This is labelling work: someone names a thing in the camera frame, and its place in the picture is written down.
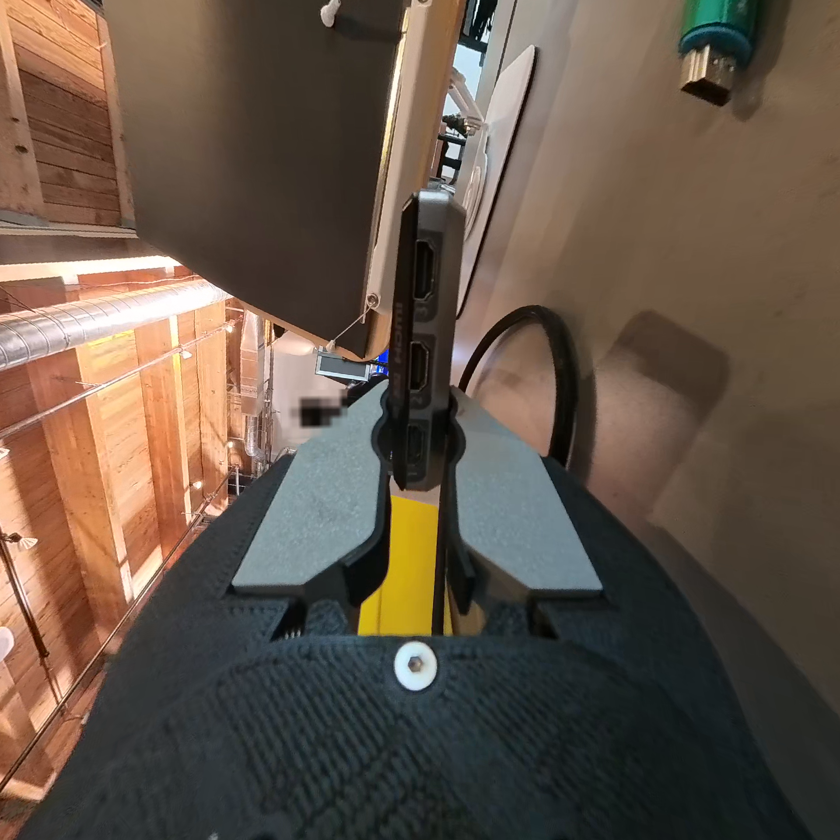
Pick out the yellow plastic bin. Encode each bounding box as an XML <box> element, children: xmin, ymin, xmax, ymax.
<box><xmin>360</xmin><ymin>495</ymin><xmax>454</xmax><ymax>636</ymax></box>

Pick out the black HDMI switch hub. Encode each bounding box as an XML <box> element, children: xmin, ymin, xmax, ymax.
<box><xmin>384</xmin><ymin>187</ymin><xmax>580</xmax><ymax>636</ymax></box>

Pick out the silver air duct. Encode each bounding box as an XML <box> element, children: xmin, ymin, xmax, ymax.
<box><xmin>0</xmin><ymin>281</ymin><xmax>234</xmax><ymax>374</ymax></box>

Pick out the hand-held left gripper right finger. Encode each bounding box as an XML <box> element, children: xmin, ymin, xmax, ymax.
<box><xmin>443</xmin><ymin>387</ymin><xmax>603</xmax><ymax>616</ymax></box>

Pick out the green plug braided hdmi cable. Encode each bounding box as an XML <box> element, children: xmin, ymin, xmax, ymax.
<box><xmin>676</xmin><ymin>0</ymin><xmax>765</xmax><ymax>107</ymax></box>

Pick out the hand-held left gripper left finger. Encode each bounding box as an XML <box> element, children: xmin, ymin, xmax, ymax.
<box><xmin>231</xmin><ymin>379</ymin><xmax>396</xmax><ymax>608</ymax></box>

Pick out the grey framed screen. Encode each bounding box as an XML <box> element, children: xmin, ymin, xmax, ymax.
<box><xmin>315</xmin><ymin>348</ymin><xmax>371</xmax><ymax>383</ymax></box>

